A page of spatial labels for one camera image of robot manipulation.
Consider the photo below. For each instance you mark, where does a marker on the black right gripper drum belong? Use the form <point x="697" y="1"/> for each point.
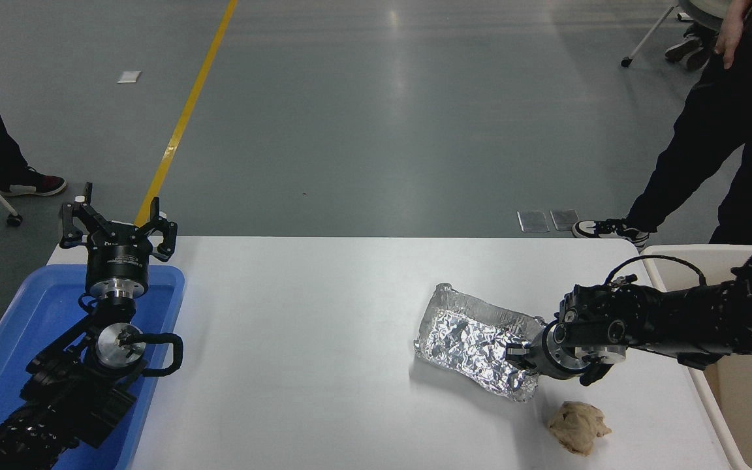
<point x="549" y="356"/>

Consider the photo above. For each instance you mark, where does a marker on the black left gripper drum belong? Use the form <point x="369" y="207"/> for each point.
<point x="117" y="261"/>

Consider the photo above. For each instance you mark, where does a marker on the rectangular foil tray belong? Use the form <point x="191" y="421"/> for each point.
<point x="467" y="339"/>

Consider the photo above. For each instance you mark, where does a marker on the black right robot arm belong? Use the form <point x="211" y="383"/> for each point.
<point x="676" y="320"/>

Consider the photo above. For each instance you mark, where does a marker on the grey metal floor plate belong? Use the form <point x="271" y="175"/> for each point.
<point x="564" y="219"/>
<point x="533" y="220"/>

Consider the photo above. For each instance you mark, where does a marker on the person's hand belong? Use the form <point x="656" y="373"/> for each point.
<point x="732" y="36"/>

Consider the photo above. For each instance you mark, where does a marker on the crumpled tan paper ball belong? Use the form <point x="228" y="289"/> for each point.
<point x="577" y="427"/>

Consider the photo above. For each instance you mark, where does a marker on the blue plastic tray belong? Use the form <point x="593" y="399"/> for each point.
<point x="30" y="313"/>

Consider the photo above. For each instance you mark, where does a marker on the white paper scrap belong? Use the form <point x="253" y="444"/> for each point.
<point x="129" y="77"/>

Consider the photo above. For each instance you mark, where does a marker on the large pale bin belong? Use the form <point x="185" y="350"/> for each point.
<point x="735" y="405"/>

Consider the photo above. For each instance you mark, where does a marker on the standing person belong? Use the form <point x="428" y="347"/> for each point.
<point x="709" y="130"/>

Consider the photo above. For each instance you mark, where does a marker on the person's feet under chair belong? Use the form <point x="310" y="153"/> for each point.
<point x="692" y="49"/>

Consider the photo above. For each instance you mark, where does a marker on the grey wheeled chair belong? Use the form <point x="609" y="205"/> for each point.
<point x="650" y="29"/>

